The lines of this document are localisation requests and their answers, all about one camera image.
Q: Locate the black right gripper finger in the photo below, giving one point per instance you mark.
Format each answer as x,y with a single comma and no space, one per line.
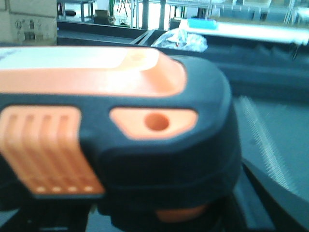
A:
266,206

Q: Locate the orange black scanner gun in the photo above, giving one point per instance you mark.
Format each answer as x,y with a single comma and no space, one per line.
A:
150,139

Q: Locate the crumpled clear plastic bag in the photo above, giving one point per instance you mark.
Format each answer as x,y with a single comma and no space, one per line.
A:
181,39

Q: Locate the light blue tray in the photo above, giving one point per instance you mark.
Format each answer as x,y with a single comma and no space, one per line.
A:
202,23

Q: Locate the stacked cardboard boxes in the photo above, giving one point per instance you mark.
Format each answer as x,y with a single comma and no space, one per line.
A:
30,22

